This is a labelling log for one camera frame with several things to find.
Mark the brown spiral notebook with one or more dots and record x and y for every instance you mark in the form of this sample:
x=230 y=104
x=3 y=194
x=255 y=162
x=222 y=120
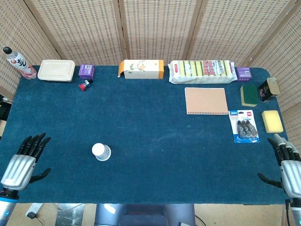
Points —
x=205 y=101

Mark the clear water bottle black cap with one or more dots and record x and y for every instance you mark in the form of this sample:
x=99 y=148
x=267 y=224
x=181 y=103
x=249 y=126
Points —
x=20 y=63

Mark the correction tape blister pack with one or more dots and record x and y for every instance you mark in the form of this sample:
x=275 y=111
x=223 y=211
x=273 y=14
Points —
x=244 y=126

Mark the white paper cup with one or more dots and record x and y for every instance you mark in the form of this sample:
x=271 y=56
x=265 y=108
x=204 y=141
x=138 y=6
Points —
x=98 y=149
x=105 y=158

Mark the bamboo folding screen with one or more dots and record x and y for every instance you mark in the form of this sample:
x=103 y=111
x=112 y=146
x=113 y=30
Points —
x=150 y=28

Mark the white power strip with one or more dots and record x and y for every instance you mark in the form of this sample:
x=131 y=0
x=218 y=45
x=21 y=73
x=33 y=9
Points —
x=34 y=209

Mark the green yellow scouring sponge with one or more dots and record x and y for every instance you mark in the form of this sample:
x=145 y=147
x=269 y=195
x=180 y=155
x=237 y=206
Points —
x=249 y=95

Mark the red black stamp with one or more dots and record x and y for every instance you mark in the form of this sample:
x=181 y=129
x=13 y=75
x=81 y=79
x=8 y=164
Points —
x=85 y=85

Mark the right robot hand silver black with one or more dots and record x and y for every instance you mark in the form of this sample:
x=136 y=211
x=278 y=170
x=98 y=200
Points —
x=290 y=171

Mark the beige lidded food container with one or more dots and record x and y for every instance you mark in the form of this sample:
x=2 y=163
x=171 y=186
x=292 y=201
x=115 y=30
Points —
x=56 y=70

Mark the purple small box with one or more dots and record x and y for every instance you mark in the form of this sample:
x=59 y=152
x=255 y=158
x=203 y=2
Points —
x=86 y=71
x=244 y=73

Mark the white orange carton box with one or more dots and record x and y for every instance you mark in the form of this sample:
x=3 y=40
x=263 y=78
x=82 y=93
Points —
x=141 y=69

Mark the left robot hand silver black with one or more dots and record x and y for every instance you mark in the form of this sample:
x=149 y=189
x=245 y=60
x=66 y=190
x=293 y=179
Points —
x=17 y=168

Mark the metal table leg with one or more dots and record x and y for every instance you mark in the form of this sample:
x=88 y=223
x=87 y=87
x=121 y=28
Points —
x=69 y=215

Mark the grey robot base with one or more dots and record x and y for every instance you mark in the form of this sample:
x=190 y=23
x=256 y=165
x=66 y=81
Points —
x=145 y=215

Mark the black gold tin can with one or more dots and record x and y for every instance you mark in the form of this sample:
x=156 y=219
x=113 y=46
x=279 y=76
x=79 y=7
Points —
x=268 y=90

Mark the blue table cloth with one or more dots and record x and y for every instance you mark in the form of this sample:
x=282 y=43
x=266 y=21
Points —
x=145 y=141

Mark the pack of yellow sponges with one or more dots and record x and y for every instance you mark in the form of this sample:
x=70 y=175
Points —
x=202 y=71

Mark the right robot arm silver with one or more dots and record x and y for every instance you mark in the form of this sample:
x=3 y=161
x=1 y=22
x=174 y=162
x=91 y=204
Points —
x=295 y=212

